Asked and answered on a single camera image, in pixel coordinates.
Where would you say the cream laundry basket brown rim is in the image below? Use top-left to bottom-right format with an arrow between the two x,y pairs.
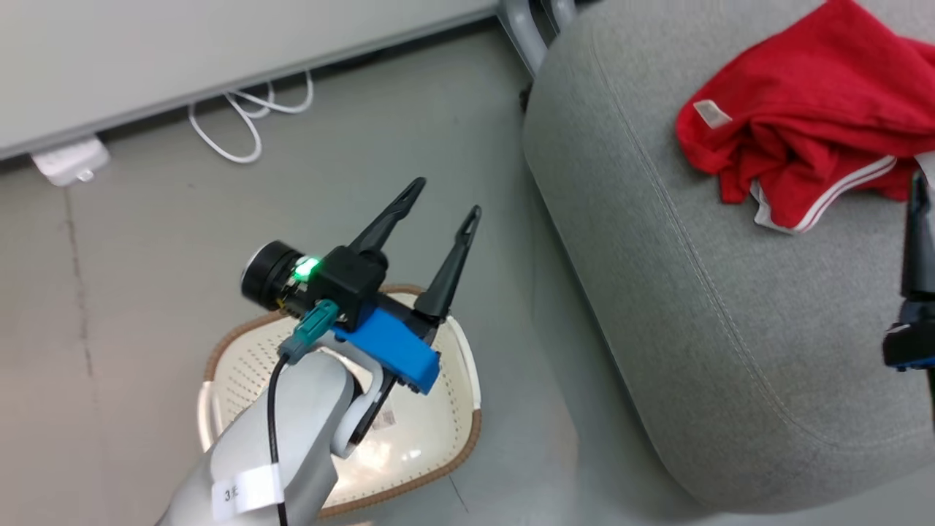
197,285 -> 483,519

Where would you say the red garment with white trim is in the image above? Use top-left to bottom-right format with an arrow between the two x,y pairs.
676,0 -> 935,235

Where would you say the grey fabric sofa seat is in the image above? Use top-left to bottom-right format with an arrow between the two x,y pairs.
522,0 -> 935,514

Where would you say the white looped cable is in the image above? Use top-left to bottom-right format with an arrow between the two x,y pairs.
188,71 -> 315,164

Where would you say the white desk panel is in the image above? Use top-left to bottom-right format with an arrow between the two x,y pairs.
0,0 -> 505,159

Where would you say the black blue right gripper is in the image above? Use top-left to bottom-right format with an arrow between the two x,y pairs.
882,169 -> 935,372

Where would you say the black cable with teal plug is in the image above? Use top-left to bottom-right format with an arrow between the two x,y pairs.
267,300 -> 340,526

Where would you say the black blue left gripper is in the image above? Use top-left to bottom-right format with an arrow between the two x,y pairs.
241,178 -> 483,395

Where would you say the white power strip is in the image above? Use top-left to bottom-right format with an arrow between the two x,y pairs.
31,137 -> 110,187

